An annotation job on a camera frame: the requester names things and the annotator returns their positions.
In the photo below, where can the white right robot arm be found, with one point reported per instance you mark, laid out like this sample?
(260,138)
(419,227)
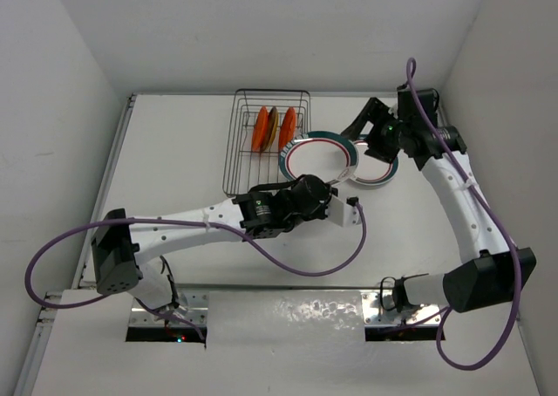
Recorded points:
(493,270)

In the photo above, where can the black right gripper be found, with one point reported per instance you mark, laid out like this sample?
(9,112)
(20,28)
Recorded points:
(375,111)

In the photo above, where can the orange plastic plate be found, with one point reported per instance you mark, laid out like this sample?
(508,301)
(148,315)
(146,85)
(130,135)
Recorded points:
(260,128)
(288,128)

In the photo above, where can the yellow patterned brown plate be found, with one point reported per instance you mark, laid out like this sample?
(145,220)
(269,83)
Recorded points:
(271,129)

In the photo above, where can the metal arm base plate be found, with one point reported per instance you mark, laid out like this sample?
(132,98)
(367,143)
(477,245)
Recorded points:
(378,311)

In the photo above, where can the white front cover panel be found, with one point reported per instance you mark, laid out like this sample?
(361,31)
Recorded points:
(262,343)

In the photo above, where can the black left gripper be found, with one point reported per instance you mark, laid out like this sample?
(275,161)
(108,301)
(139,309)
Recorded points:
(322,210)

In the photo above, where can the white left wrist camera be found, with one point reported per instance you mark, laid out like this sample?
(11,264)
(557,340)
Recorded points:
(343,212)

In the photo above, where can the grey wire dish rack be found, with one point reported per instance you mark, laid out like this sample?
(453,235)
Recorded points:
(244,168)

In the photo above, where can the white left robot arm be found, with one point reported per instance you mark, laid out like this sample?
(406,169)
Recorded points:
(123,248)

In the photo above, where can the aluminium table edge rail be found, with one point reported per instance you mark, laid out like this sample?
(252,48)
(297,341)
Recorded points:
(444,108)

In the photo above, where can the white plate green red rim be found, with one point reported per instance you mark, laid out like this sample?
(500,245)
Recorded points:
(371,172)

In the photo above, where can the left metal arm base plate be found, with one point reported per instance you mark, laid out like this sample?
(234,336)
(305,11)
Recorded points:
(192,307)

